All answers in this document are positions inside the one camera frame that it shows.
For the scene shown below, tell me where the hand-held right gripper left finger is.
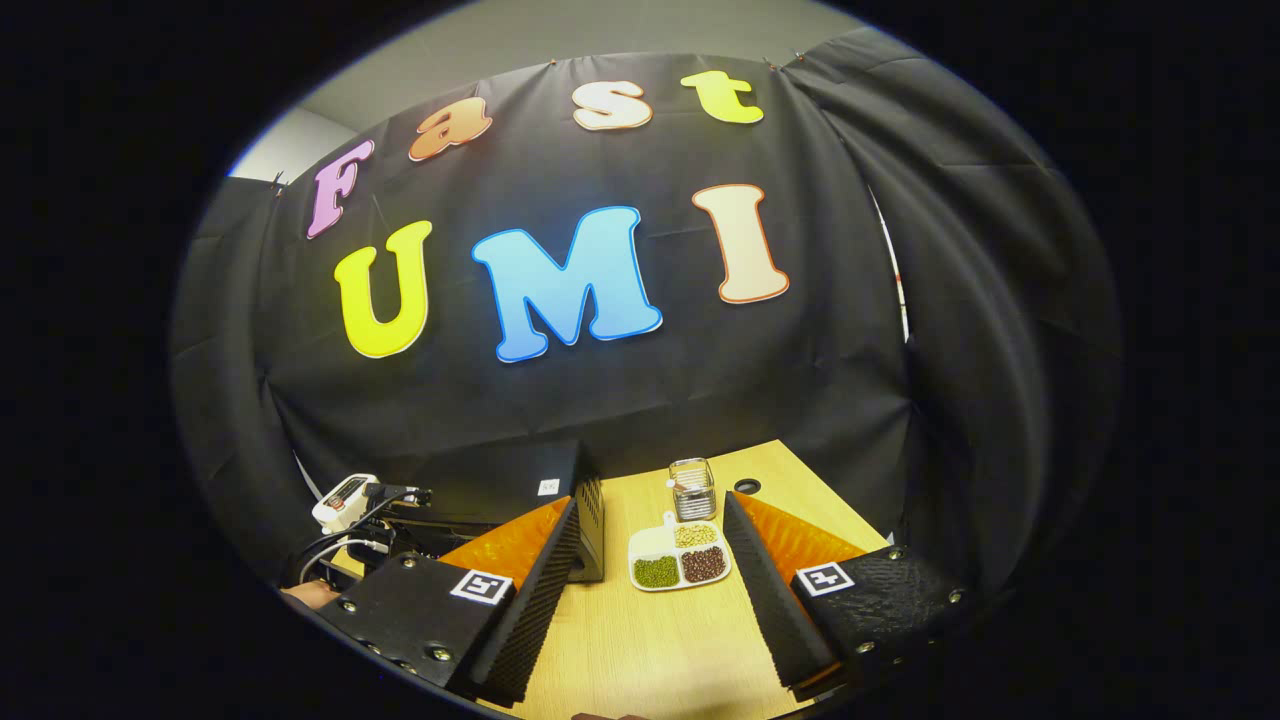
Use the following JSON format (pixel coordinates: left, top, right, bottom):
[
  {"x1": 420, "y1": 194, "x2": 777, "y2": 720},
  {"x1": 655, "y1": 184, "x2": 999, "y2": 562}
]
[{"x1": 318, "y1": 494, "x2": 586, "y2": 707}]

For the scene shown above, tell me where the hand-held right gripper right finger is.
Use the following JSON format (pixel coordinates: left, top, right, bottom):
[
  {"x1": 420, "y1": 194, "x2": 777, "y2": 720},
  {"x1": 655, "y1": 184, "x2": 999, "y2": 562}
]
[{"x1": 721, "y1": 490, "x2": 976, "y2": 701}]

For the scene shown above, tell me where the black electric oven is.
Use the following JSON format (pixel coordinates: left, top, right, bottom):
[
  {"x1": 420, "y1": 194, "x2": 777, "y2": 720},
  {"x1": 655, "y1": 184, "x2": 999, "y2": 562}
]
[{"x1": 400, "y1": 438, "x2": 607, "y2": 584}]

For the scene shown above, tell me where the white toaster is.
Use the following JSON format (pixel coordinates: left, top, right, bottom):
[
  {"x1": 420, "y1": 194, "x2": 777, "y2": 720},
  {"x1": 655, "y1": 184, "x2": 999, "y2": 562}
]
[{"x1": 312, "y1": 473, "x2": 381, "y2": 532}]

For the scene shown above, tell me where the white divided bean tray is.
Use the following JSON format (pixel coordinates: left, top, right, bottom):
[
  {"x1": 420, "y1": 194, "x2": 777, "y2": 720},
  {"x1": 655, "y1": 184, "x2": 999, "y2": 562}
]
[{"x1": 628, "y1": 512, "x2": 733, "y2": 593}]

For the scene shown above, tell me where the metal mesh holder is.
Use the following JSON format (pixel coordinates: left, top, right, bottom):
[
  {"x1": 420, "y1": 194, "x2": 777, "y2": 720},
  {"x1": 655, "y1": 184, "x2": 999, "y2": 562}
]
[{"x1": 668, "y1": 458, "x2": 717, "y2": 523}]

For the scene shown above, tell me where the black backdrop cloth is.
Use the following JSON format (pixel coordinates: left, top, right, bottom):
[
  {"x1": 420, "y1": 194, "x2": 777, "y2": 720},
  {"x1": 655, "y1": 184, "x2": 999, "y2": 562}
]
[{"x1": 170, "y1": 25, "x2": 1121, "y2": 591}]

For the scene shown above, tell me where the white cable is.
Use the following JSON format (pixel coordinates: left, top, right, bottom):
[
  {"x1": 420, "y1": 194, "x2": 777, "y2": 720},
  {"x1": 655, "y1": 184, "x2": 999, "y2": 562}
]
[{"x1": 298, "y1": 505, "x2": 393, "y2": 583}]

